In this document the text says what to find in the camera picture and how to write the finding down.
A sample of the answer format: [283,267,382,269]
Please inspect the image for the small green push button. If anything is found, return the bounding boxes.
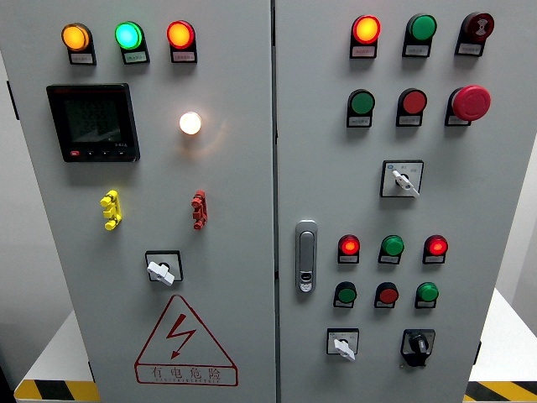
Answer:
[334,281,358,305]

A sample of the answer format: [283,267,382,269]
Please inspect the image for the grey plate white handle switch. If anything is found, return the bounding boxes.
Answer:
[144,250,185,288]

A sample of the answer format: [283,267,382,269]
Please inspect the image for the white round lamp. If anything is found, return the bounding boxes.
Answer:
[179,111,203,136]

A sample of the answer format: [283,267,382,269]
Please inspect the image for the silver door lock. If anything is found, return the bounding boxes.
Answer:
[295,219,319,295]

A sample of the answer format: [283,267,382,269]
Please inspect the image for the black knob turn switch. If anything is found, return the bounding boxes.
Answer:
[399,328,436,369]

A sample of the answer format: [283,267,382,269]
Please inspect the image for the black display meter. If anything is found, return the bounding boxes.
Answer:
[45,82,141,164]

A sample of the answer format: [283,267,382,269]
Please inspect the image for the large dark green round lamp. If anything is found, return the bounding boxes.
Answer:
[405,13,438,42]

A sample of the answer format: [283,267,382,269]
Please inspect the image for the bright green round lamp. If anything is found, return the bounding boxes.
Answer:
[114,21,145,50]

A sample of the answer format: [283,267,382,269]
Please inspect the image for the dark red round buzzer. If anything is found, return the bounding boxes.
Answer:
[461,12,495,43]

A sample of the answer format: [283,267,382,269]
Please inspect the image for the large red stop button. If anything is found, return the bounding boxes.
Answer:
[446,85,492,123]

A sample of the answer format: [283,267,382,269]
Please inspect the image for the small green round lamp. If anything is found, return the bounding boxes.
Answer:
[380,234,405,257]
[415,281,440,303]

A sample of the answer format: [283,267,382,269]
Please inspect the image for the large red push button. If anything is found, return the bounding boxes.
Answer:
[397,87,428,116]

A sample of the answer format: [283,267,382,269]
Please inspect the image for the small red round lamp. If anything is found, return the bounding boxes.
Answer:
[338,234,361,256]
[423,234,449,257]

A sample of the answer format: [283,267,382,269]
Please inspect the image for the large green push button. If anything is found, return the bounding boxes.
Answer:
[347,88,376,117]

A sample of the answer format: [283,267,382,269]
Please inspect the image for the small red handle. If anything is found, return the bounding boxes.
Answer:
[190,189,208,231]

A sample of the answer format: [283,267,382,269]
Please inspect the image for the small red push button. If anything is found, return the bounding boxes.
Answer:
[375,281,400,306]

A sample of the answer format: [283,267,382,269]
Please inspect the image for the small yellow handle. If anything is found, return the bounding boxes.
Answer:
[99,189,123,232]

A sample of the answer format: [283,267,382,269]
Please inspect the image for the large white lever turn switch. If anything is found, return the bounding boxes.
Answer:
[379,160,425,199]

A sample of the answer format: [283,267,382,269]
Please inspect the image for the large red round lamp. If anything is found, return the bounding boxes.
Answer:
[352,14,382,44]
[166,20,196,50]

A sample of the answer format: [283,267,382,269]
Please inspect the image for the pale grey cabinet door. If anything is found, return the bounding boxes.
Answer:
[0,0,277,403]
[274,0,537,403]

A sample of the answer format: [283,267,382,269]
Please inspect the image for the large yellow round lamp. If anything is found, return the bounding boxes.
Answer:
[61,23,92,52]

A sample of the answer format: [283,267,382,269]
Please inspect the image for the red warning triangle sticker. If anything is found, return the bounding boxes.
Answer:
[133,294,239,387]

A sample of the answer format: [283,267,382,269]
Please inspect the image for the black yellow striped tape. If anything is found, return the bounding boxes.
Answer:
[463,380,537,403]
[14,379,101,403]

